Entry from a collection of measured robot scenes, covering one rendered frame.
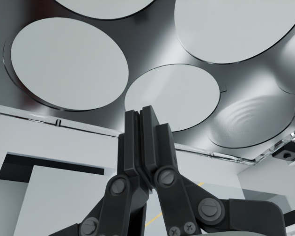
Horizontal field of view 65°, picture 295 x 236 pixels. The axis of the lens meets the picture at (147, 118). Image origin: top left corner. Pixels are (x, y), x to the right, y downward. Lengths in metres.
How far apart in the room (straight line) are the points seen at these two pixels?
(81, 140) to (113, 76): 0.24
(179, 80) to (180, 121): 0.06
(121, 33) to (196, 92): 0.10
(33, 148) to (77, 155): 0.08
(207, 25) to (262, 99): 0.11
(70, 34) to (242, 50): 0.14
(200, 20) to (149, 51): 0.05
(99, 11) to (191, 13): 0.07
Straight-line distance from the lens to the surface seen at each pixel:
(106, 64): 0.21
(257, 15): 0.21
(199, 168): 0.55
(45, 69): 0.23
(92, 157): 0.48
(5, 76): 0.25
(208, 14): 0.20
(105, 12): 0.19
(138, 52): 0.20
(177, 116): 0.26
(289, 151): 0.38
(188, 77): 0.23
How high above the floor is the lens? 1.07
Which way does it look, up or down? 41 degrees down
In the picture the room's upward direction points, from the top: 176 degrees clockwise
